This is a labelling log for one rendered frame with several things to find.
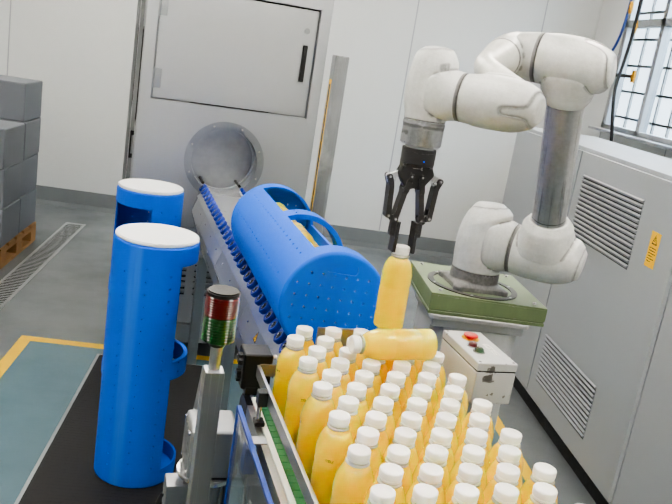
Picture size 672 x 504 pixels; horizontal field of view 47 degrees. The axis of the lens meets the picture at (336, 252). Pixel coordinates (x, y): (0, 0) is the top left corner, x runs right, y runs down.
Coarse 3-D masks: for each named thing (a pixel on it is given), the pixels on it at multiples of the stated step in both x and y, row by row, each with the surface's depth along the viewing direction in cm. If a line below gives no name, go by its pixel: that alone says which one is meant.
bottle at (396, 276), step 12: (384, 264) 176; (396, 264) 173; (408, 264) 174; (384, 276) 175; (396, 276) 173; (408, 276) 174; (384, 288) 175; (396, 288) 174; (408, 288) 176; (384, 300) 175; (396, 300) 174; (384, 312) 175; (396, 312) 175; (384, 324) 176; (396, 324) 176
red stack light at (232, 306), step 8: (208, 296) 143; (208, 304) 144; (216, 304) 143; (224, 304) 143; (232, 304) 143; (208, 312) 144; (216, 312) 143; (224, 312) 143; (232, 312) 144; (224, 320) 144
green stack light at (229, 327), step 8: (208, 320) 144; (216, 320) 143; (232, 320) 145; (208, 328) 144; (216, 328) 144; (224, 328) 144; (232, 328) 145; (208, 336) 144; (216, 336) 144; (224, 336) 144; (232, 336) 146; (216, 344) 144; (224, 344) 145
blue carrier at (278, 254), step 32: (256, 192) 268; (288, 192) 278; (256, 224) 242; (288, 224) 225; (256, 256) 228; (288, 256) 204; (320, 256) 195; (352, 256) 197; (288, 288) 195; (320, 288) 198; (352, 288) 200; (288, 320) 198; (320, 320) 200; (352, 320) 202
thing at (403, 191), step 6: (408, 180) 169; (402, 186) 172; (408, 186) 169; (402, 192) 170; (408, 192) 170; (396, 198) 172; (402, 198) 170; (396, 204) 171; (402, 204) 171; (396, 210) 171; (396, 216) 171
